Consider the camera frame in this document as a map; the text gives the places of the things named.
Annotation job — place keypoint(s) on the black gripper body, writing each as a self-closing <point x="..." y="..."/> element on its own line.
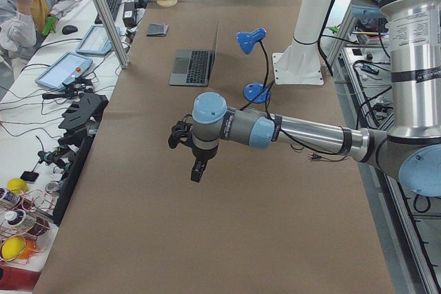
<point x="204" y="154"/>

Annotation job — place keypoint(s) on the grey laptop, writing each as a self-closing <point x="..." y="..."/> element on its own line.
<point x="193" y="68"/>

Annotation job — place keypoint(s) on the black keyboard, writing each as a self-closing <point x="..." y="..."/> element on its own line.
<point x="114" y="6"/>

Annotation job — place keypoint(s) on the blue desk lamp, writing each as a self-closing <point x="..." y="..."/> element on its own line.
<point x="256" y="90"/>

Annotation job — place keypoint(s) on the folded grey cloth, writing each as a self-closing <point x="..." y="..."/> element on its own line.
<point x="157" y="29"/>

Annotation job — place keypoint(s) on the yellow ball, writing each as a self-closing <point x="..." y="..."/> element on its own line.
<point x="13" y="248"/>

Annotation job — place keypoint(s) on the black slotted stand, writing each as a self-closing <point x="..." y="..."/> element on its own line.
<point x="79" y="113"/>

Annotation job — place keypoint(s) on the black computer mouse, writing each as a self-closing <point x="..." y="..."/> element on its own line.
<point x="69" y="29"/>

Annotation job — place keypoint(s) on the near blue teach pendant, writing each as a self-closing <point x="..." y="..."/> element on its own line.
<point x="64" y="71"/>

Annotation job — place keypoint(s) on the aluminium frame post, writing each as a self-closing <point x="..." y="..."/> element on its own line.
<point x="110" y="28"/>

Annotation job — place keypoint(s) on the far blue teach pendant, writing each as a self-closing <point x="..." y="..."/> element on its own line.
<point x="95" y="42"/>

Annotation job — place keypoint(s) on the person in grey jacket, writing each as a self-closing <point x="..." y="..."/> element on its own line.
<point x="26" y="23"/>

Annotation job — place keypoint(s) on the blue teach pendant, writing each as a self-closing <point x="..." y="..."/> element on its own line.
<point x="64" y="71"/>
<point x="95" y="42"/>

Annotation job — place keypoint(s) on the copper wire bottle basket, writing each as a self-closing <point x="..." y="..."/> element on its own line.
<point x="20" y="216"/>

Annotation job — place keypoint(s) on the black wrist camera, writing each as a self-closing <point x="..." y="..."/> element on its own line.
<point x="181" y="133"/>

